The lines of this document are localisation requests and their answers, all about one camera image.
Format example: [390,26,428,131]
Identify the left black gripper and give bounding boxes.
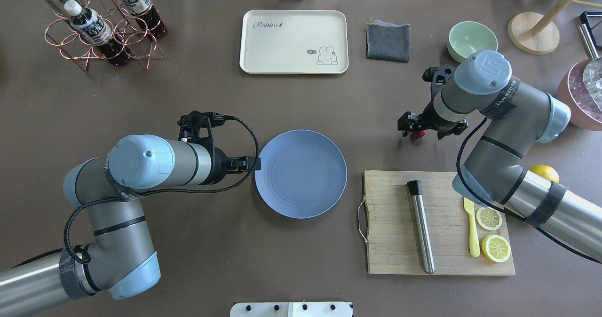
[213,151,261,184]

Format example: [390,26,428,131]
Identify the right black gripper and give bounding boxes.
[397,102,468,140]

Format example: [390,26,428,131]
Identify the red strawberry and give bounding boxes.
[410,130,425,140]

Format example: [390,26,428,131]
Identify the blue round plate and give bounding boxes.
[254,130,348,219]

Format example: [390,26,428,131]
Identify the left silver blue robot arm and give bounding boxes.
[1,135,261,317]

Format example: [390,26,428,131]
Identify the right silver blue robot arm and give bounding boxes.
[397,49,602,262]

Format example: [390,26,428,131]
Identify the green bowl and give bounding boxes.
[447,21,498,63]

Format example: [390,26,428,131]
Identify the folded grey cloth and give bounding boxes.
[365,19,412,63]

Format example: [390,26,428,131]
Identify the lemon slice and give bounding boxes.
[480,234,511,262]
[475,207,503,231]

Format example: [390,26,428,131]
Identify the yellow lemon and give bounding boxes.
[528,165,560,182]

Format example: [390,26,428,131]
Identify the yellow plastic knife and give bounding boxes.
[464,197,480,257]

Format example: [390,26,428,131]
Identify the cream rabbit tray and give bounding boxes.
[239,10,349,74]

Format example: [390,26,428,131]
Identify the wooden cutting board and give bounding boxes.
[363,170,515,276]

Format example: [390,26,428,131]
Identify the wooden stand round base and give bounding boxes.
[507,0,602,55]

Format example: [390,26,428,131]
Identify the pink bowl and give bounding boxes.
[557,68,602,131]

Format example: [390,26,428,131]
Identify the clear ice cubes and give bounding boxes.
[568,60,601,117]

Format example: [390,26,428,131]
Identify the metal ice scoop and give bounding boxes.
[578,24,602,108]

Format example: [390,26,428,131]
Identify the tea bottle black cap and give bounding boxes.
[122,0,167,39]

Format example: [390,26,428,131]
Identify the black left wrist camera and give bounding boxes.
[177,111,234,145]

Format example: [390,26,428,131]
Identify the white camera mast base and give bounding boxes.
[230,301,354,317]

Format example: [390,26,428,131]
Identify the copper wire bottle rack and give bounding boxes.
[44,0,167,71]

